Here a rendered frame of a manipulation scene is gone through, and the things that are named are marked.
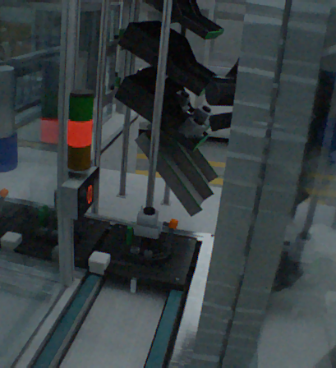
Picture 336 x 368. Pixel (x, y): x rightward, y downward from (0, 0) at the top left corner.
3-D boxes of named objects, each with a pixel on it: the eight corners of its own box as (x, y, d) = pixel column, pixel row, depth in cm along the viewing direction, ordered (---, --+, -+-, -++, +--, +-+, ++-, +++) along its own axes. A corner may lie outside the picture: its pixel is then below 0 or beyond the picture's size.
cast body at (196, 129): (191, 134, 135) (202, 116, 131) (199, 144, 132) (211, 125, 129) (170, 132, 129) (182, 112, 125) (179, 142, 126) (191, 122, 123)
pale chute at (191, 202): (204, 200, 146) (214, 193, 143) (191, 217, 134) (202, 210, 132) (151, 129, 143) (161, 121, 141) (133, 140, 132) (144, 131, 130)
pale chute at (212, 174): (209, 182, 159) (218, 176, 157) (197, 196, 148) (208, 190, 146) (161, 117, 157) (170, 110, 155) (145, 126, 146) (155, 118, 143)
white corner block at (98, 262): (110, 266, 113) (110, 253, 111) (105, 276, 109) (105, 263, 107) (93, 263, 113) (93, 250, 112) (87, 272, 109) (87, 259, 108)
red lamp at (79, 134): (94, 140, 90) (96, 117, 89) (86, 148, 86) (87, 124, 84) (72, 137, 91) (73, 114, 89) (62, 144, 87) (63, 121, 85)
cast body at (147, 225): (161, 231, 117) (163, 207, 114) (158, 239, 113) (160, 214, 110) (130, 225, 118) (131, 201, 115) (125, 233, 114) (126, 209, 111)
